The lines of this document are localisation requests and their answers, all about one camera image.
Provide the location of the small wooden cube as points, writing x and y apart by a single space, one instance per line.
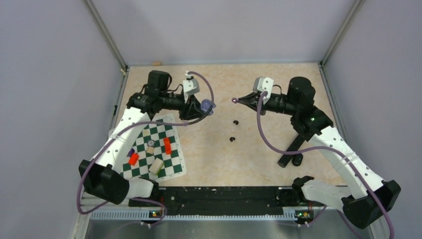
150 150

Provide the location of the aluminium frame post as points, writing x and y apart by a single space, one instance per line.
354 9
95 14

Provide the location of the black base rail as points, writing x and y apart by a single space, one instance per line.
229 201

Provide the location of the green white chess mat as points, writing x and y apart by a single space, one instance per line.
137 138

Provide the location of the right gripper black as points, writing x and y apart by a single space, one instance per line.
251 98

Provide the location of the blue poker chip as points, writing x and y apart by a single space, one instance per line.
151 143

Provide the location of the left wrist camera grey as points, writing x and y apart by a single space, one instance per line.
190 87

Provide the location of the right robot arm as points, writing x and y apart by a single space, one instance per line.
366 196

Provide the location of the aluminium frame post left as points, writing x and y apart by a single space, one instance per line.
95 14

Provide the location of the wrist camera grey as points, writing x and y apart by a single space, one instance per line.
263 84
190 87

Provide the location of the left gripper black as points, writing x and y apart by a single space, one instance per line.
192 109

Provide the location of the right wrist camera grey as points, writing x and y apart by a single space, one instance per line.
263 84

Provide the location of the aluminium frame post right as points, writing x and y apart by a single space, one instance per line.
354 9

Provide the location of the orange rectangular block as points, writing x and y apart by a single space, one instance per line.
167 144

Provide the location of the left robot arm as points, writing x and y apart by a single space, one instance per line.
100 176

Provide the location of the purple small piece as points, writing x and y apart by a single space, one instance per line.
130 152

